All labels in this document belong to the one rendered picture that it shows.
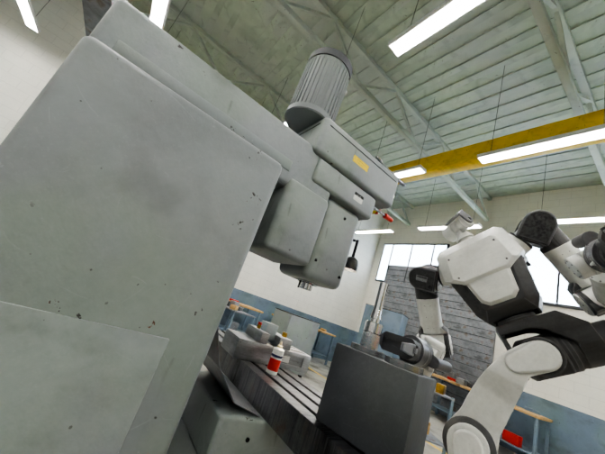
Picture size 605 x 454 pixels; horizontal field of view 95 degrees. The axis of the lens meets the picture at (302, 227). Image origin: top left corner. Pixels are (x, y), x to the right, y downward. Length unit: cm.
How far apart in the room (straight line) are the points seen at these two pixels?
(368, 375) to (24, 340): 67
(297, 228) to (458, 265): 62
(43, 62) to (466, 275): 817
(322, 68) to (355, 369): 106
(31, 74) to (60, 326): 769
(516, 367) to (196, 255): 98
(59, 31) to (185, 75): 777
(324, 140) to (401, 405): 82
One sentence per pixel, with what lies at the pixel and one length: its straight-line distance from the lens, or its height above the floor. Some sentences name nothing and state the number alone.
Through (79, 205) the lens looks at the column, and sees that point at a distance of 67.
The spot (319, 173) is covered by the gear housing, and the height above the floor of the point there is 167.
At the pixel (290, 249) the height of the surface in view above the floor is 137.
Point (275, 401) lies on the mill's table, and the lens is 93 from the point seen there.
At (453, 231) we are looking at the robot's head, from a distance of 132.
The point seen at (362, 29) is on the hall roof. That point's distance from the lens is 629.
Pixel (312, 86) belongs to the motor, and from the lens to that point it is 120.
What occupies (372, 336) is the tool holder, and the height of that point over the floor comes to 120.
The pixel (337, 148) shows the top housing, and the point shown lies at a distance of 109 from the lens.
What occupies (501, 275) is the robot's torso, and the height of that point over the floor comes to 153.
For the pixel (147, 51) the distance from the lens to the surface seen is 93.
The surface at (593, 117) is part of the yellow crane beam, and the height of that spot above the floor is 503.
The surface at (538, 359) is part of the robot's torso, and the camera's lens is 115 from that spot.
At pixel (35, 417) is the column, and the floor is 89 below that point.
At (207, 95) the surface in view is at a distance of 92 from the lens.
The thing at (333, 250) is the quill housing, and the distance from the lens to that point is 106.
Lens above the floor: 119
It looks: 16 degrees up
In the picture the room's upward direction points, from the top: 20 degrees clockwise
